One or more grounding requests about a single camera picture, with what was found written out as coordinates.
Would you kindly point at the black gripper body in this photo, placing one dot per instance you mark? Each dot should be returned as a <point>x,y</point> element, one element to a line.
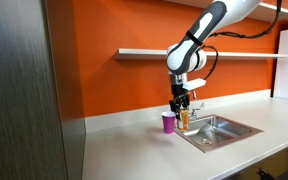
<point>179,92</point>

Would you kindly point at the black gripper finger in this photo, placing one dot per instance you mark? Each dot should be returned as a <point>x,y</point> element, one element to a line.
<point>185,102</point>
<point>173,107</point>

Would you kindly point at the orange soda can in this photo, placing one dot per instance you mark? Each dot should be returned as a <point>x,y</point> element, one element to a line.
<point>184,120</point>

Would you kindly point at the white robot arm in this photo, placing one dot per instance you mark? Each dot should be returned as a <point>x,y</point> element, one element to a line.
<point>190,43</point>

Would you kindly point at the round sink drain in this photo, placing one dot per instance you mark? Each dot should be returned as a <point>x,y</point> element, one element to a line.
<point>206,141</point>

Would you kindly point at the stainless steel sink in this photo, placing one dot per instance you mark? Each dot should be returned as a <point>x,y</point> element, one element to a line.
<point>227,133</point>

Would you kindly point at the purple paper cup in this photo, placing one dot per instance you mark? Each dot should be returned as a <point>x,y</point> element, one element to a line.
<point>168,124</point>

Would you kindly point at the white counter backsplash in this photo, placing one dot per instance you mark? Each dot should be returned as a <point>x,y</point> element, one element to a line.
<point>124,118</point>

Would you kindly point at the black chair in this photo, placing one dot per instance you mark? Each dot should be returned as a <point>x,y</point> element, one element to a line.
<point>284,175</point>

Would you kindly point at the dark wood cabinet panel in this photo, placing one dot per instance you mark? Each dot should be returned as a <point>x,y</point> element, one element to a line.
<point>20,93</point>

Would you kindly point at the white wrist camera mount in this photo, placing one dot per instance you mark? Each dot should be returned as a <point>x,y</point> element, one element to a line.
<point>194,84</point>

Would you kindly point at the long white wall shelf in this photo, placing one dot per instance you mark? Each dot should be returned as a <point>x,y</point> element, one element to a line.
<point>140,53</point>

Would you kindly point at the high white wall shelf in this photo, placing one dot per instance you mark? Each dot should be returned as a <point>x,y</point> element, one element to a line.
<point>274,10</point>

